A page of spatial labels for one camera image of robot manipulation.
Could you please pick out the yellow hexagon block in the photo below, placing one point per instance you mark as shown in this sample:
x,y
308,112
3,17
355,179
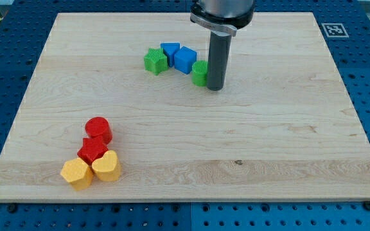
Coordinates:
x,y
77,173

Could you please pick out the blue triangle block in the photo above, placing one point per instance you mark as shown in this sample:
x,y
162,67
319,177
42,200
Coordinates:
x,y
170,49

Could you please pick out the white fiducial marker tag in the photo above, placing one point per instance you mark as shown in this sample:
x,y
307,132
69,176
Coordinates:
x,y
334,30

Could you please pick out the light wooden board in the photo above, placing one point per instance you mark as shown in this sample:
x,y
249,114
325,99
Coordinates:
x,y
283,128

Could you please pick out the yellow heart block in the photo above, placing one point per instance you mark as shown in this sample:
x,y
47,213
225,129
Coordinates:
x,y
107,168

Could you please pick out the red cylinder block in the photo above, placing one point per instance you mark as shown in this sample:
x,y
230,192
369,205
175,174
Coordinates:
x,y
99,127

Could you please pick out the red star block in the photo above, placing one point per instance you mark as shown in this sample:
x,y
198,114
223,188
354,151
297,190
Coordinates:
x,y
92,149

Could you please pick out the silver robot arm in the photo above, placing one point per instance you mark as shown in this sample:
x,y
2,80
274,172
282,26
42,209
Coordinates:
x,y
224,17

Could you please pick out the blue cube block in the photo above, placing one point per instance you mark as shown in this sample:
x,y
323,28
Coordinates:
x,y
184,59

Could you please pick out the green cylinder block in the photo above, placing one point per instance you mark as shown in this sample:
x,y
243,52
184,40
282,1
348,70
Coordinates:
x,y
199,73

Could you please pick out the green star block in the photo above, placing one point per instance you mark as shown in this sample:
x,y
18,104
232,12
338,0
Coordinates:
x,y
156,61

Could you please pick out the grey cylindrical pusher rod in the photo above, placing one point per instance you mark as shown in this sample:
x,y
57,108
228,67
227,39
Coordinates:
x,y
219,47

